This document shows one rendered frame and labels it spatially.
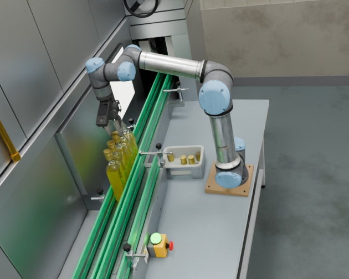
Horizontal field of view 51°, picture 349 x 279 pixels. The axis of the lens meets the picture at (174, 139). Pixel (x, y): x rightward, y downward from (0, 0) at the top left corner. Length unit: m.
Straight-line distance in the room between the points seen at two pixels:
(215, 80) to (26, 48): 0.69
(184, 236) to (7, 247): 0.75
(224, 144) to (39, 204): 0.75
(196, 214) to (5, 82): 1.01
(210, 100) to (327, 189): 1.75
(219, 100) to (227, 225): 0.61
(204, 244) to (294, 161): 1.68
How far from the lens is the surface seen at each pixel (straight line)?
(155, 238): 1.57
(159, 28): 2.41
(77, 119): 1.62
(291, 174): 3.05
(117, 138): 1.65
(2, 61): 1.30
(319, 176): 3.04
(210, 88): 1.35
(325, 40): 4.00
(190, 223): 1.73
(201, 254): 1.61
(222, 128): 1.47
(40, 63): 1.47
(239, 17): 3.95
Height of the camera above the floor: 2.04
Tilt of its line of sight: 35 degrees down
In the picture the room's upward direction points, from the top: 12 degrees counter-clockwise
